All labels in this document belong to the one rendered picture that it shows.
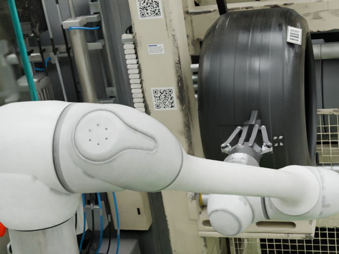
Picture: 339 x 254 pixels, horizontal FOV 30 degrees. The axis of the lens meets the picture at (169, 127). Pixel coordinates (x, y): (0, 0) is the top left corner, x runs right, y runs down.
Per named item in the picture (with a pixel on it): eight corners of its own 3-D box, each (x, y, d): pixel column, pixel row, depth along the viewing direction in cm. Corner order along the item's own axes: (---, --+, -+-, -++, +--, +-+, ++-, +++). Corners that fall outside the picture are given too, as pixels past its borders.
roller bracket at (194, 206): (189, 221, 197) (185, 193, 194) (216, 164, 232) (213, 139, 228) (200, 221, 196) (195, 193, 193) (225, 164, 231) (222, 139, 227)
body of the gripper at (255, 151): (257, 153, 146) (263, 131, 153) (221, 153, 148) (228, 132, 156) (261, 179, 150) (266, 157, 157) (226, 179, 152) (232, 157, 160)
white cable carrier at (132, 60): (146, 174, 210) (121, 35, 192) (150, 167, 214) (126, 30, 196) (158, 174, 208) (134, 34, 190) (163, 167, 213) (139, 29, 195)
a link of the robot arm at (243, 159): (215, 164, 144) (220, 150, 148) (221, 196, 148) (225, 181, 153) (255, 164, 141) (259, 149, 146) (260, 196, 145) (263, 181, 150)
